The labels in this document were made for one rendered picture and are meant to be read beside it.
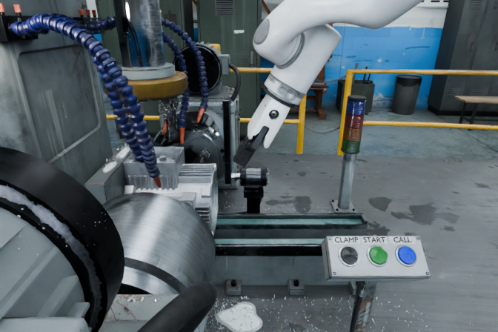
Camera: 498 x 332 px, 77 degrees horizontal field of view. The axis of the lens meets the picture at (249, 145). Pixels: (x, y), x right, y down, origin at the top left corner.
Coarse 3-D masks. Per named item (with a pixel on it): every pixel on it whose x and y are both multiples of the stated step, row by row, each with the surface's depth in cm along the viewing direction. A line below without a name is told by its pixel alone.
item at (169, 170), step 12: (132, 156) 76; (156, 156) 82; (168, 156) 82; (180, 156) 77; (132, 168) 72; (144, 168) 72; (168, 168) 72; (180, 168) 77; (132, 180) 73; (144, 180) 73; (168, 180) 73
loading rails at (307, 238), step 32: (224, 224) 88; (256, 224) 88; (288, 224) 88; (320, 224) 88; (352, 224) 88; (224, 256) 79; (256, 256) 79; (288, 256) 79; (320, 256) 79; (288, 288) 80; (352, 288) 79
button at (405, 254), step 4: (400, 248) 55; (404, 248) 55; (408, 248) 55; (400, 252) 54; (404, 252) 54; (408, 252) 54; (412, 252) 54; (400, 256) 54; (404, 256) 54; (408, 256) 54; (412, 256) 54; (404, 260) 54; (408, 260) 54; (412, 260) 54; (408, 264) 54
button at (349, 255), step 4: (344, 248) 55; (348, 248) 55; (352, 248) 55; (340, 252) 55; (344, 252) 54; (348, 252) 54; (352, 252) 54; (356, 252) 54; (344, 256) 54; (348, 256) 54; (352, 256) 54; (356, 256) 54; (344, 260) 54; (348, 260) 54; (352, 260) 54; (356, 260) 54; (348, 264) 54; (352, 264) 54
